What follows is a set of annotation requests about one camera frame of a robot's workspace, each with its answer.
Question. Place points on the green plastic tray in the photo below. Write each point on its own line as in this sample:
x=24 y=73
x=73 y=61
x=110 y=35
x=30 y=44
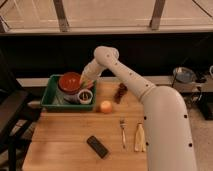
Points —
x=56 y=100

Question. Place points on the dark red grape bunch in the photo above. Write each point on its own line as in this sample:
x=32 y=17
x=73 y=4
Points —
x=121 y=91

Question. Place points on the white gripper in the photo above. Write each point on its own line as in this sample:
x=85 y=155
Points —
x=92 y=71

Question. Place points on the silver fork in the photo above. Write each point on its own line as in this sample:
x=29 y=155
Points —
x=122 y=126

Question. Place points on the grey bowl in background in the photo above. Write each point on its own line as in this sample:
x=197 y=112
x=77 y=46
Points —
x=184 y=75

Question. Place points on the dark chair at left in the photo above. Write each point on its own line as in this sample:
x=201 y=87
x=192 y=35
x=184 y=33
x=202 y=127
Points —
x=16 y=116

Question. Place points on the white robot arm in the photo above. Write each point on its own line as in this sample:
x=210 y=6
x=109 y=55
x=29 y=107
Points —
x=169 y=142

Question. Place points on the orange bowl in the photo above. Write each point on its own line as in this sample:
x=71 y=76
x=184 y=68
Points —
x=69 y=81

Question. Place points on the black rectangular remote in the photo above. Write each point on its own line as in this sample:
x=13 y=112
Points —
x=97 y=146

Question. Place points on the purple bowl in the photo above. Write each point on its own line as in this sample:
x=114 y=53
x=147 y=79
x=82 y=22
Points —
x=69 y=92

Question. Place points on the cream corn husk toy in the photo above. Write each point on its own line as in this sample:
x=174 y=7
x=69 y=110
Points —
x=140 y=144

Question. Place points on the yellow apple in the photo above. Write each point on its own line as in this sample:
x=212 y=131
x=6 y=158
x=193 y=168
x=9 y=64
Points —
x=106 y=107

